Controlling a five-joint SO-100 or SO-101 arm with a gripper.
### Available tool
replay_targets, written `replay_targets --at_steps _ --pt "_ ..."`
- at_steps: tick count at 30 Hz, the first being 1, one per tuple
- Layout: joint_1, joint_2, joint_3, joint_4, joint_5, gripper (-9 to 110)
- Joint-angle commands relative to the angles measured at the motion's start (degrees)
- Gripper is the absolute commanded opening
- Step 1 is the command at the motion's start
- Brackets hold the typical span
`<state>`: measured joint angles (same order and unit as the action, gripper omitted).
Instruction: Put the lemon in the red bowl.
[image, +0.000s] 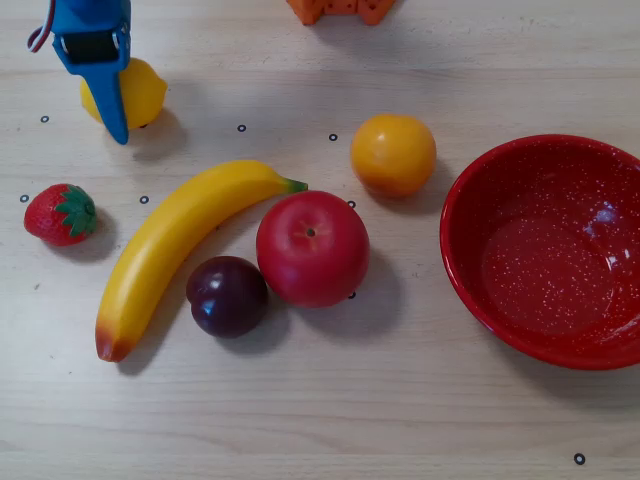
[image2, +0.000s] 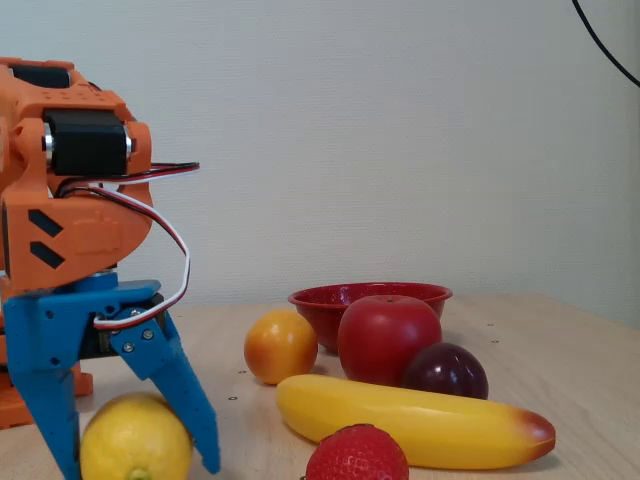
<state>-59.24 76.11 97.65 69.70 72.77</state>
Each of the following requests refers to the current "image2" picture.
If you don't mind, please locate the blue gripper body black servo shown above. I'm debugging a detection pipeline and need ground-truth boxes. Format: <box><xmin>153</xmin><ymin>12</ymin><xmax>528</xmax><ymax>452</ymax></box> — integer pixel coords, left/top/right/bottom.
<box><xmin>3</xmin><ymin>273</ymin><xmax>166</xmax><ymax>375</ymax></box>

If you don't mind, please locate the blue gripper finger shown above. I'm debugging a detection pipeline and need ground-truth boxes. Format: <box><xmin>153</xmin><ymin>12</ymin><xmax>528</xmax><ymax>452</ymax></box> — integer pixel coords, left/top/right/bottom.
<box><xmin>10</xmin><ymin>372</ymin><xmax>82</xmax><ymax>480</ymax></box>
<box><xmin>108</xmin><ymin>310</ymin><xmax>222</xmax><ymax>475</ymax></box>

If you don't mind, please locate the yellow plastic lemon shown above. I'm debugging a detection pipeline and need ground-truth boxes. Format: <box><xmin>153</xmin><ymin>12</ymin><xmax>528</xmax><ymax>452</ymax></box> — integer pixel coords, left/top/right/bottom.
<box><xmin>79</xmin><ymin>392</ymin><xmax>195</xmax><ymax>480</ymax></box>

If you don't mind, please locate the orange robot base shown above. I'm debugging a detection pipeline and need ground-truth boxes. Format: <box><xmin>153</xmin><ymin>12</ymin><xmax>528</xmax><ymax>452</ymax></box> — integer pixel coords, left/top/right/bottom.
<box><xmin>0</xmin><ymin>362</ymin><xmax>94</xmax><ymax>431</ymax></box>

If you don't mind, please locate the red speckled bowl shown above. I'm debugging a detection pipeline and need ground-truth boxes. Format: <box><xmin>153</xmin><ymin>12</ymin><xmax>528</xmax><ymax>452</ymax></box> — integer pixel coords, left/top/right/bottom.
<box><xmin>287</xmin><ymin>282</ymin><xmax>454</xmax><ymax>355</ymax></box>

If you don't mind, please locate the plastic orange fruit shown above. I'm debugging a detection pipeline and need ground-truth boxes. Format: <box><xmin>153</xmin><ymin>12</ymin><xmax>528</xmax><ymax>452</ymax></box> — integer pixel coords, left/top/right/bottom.
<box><xmin>243</xmin><ymin>309</ymin><xmax>320</xmax><ymax>386</ymax></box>

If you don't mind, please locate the red plastic strawberry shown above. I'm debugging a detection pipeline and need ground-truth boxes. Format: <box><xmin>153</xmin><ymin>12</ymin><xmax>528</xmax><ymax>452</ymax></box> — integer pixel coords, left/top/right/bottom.
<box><xmin>305</xmin><ymin>423</ymin><xmax>410</xmax><ymax>480</ymax></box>

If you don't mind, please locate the red plastic apple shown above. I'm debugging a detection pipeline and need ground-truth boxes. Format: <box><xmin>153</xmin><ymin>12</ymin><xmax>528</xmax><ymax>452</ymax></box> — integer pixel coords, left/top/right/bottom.
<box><xmin>337</xmin><ymin>294</ymin><xmax>444</xmax><ymax>387</ymax></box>

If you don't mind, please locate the yellow plastic banana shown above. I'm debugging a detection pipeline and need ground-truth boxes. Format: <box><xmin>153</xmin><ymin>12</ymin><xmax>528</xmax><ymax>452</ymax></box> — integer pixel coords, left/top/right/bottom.
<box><xmin>275</xmin><ymin>373</ymin><xmax>558</xmax><ymax>471</ymax></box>

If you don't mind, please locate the dark purple plastic plum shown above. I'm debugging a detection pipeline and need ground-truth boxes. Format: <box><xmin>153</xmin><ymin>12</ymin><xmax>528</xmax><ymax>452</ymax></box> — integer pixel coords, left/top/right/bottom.
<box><xmin>402</xmin><ymin>341</ymin><xmax>490</xmax><ymax>401</ymax></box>

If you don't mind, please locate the red white black servo cable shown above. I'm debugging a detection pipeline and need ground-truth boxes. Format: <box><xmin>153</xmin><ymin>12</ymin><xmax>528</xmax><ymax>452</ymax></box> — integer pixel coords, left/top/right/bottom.
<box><xmin>54</xmin><ymin>161</ymin><xmax>202</xmax><ymax>331</ymax></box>

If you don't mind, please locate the thin black hanging cable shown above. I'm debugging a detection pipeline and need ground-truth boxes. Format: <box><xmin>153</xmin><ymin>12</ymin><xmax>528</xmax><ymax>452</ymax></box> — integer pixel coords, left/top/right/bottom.
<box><xmin>571</xmin><ymin>0</ymin><xmax>640</xmax><ymax>89</ymax></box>

